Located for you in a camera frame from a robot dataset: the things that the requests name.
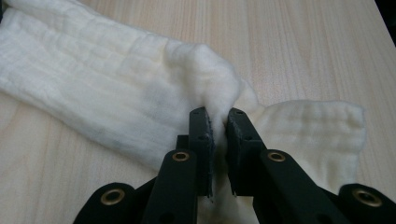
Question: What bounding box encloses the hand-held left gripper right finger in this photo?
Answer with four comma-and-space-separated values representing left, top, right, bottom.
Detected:
225, 106, 351, 224

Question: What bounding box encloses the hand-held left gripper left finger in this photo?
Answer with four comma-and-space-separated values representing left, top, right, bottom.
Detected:
141, 106, 216, 224

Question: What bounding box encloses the white cloth with brown print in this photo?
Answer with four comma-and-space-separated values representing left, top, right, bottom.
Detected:
0, 0, 368, 224

